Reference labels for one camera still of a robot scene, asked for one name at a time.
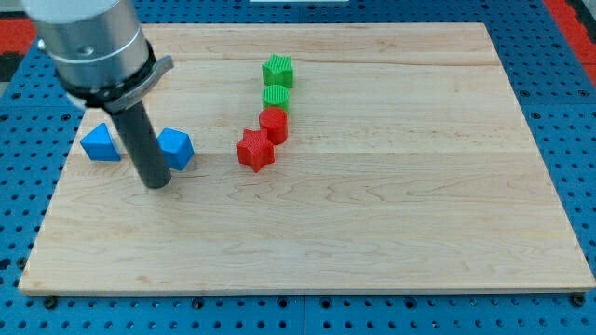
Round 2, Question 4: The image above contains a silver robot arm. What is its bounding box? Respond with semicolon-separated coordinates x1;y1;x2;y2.
21;0;174;114

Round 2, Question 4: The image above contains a blue triangle block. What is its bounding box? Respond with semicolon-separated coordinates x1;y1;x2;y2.
80;123;121;162

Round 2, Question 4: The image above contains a wooden board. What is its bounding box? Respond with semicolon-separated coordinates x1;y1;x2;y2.
19;22;595;296

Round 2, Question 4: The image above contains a red star block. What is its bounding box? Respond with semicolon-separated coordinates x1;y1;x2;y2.
237;128;276;172

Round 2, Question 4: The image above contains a red cylinder block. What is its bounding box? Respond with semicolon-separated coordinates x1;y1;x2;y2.
258;107;289;145

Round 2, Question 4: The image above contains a green cylinder block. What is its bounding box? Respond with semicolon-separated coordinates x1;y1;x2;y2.
262;85;290;113

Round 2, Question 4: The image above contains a green star block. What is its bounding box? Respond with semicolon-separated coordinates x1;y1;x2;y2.
262;54;294;88

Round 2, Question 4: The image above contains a blue cube block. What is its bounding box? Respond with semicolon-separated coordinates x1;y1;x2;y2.
157;127;195;171

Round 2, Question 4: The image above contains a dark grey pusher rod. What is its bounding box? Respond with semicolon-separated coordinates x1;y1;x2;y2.
111;102;171;189

